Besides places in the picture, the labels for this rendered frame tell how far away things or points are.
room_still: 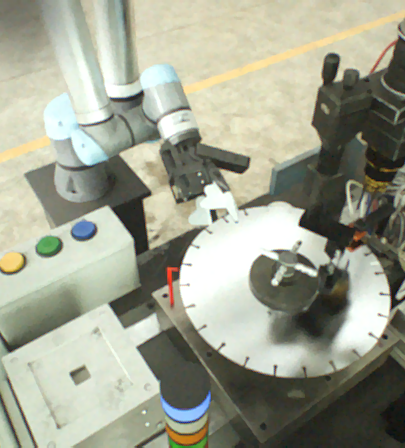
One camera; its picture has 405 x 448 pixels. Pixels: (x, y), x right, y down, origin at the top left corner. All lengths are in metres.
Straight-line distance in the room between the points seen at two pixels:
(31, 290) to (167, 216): 1.37
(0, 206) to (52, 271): 1.56
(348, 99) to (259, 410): 0.46
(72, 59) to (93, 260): 0.37
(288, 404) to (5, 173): 2.08
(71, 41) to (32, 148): 1.81
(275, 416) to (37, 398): 0.35
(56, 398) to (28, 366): 0.07
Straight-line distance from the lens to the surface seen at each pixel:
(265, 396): 0.76
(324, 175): 0.67
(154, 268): 1.02
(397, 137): 0.67
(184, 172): 0.87
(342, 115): 0.60
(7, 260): 0.89
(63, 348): 0.77
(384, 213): 0.86
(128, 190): 1.19
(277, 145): 2.58
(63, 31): 0.92
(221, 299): 0.72
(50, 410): 0.73
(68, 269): 0.85
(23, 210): 2.33
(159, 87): 0.94
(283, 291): 0.73
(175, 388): 0.43
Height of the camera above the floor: 1.55
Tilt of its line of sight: 48 degrees down
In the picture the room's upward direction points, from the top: straight up
